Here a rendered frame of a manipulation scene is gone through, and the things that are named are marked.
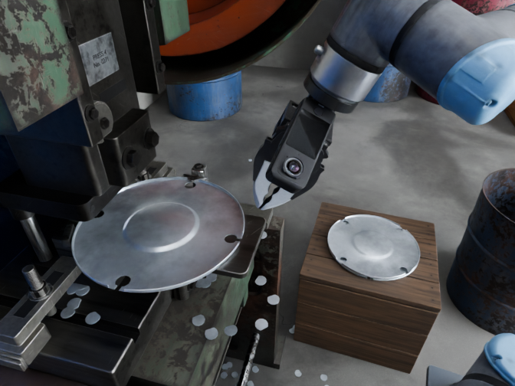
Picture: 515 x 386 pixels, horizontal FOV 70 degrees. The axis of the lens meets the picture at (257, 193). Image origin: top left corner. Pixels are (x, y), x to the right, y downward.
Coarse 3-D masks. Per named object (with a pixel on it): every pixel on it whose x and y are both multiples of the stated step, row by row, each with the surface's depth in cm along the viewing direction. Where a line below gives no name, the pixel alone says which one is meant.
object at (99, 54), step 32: (96, 0) 47; (96, 32) 48; (96, 64) 48; (128, 64) 55; (96, 96) 49; (128, 96) 57; (128, 128) 53; (32, 160) 53; (64, 160) 51; (96, 160) 51; (128, 160) 53; (96, 192) 53
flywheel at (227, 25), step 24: (192, 0) 77; (216, 0) 76; (240, 0) 71; (264, 0) 70; (192, 24) 76; (216, 24) 75; (240, 24) 74; (168, 48) 81; (192, 48) 79; (216, 48) 78
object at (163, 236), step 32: (128, 192) 73; (160, 192) 73; (192, 192) 73; (224, 192) 73; (96, 224) 65; (128, 224) 64; (160, 224) 64; (192, 224) 64; (224, 224) 65; (96, 256) 59; (128, 256) 59; (160, 256) 59; (192, 256) 59; (224, 256) 59; (128, 288) 54; (160, 288) 53
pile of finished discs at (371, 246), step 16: (336, 224) 129; (352, 224) 129; (368, 224) 129; (384, 224) 129; (336, 240) 122; (352, 240) 122; (368, 240) 121; (384, 240) 121; (400, 240) 122; (336, 256) 117; (352, 256) 117; (368, 256) 116; (384, 256) 116; (400, 256) 117; (416, 256) 117; (352, 272) 112; (368, 272) 111; (384, 272) 111; (400, 272) 111
